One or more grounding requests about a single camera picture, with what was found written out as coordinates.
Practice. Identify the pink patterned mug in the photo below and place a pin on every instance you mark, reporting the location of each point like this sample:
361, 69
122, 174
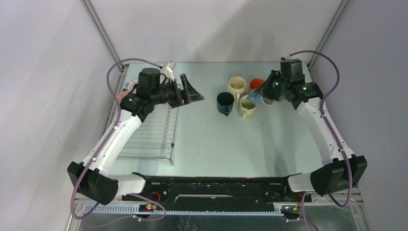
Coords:
122, 95

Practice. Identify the orange mug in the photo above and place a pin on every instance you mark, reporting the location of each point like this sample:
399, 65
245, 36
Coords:
255, 83

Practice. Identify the aluminium frame rail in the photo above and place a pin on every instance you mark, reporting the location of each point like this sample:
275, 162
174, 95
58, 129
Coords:
314, 212

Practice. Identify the blue mug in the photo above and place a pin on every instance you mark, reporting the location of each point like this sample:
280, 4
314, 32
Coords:
258, 99

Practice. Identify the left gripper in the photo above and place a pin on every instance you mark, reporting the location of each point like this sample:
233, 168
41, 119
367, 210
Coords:
187, 95

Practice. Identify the teal green mug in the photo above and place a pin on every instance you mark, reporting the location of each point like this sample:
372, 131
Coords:
225, 102

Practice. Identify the wire dish rack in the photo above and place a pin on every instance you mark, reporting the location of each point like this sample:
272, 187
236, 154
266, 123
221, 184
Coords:
155, 138

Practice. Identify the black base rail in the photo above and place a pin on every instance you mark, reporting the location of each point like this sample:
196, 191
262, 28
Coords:
220, 194

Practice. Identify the grey mug white base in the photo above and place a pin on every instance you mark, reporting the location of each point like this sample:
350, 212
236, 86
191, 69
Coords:
132, 87

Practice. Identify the cream mug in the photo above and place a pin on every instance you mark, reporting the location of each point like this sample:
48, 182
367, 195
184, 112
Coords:
237, 86

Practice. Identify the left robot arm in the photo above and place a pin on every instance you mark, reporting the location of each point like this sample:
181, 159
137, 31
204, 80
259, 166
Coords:
91, 177

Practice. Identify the light green mug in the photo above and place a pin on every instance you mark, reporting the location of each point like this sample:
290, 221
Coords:
246, 107

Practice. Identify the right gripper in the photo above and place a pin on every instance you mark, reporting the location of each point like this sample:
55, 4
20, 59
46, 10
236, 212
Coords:
264, 90

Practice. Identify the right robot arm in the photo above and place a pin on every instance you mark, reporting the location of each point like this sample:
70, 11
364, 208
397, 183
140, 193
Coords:
341, 169

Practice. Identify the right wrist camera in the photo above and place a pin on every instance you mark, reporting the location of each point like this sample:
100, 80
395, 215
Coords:
291, 68

